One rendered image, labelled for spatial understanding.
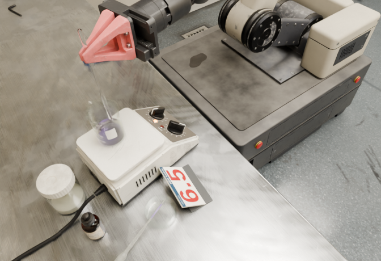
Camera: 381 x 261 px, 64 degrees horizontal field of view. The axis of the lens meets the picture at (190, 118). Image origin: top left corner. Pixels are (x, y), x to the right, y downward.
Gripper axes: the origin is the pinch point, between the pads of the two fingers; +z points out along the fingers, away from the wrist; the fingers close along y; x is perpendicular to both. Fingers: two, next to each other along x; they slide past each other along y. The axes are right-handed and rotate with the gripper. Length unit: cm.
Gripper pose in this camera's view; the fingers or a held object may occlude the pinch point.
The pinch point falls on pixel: (87, 55)
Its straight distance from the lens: 46.5
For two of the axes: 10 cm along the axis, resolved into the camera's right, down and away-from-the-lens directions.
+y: 7.6, 4.7, -4.4
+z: -6.5, 5.9, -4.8
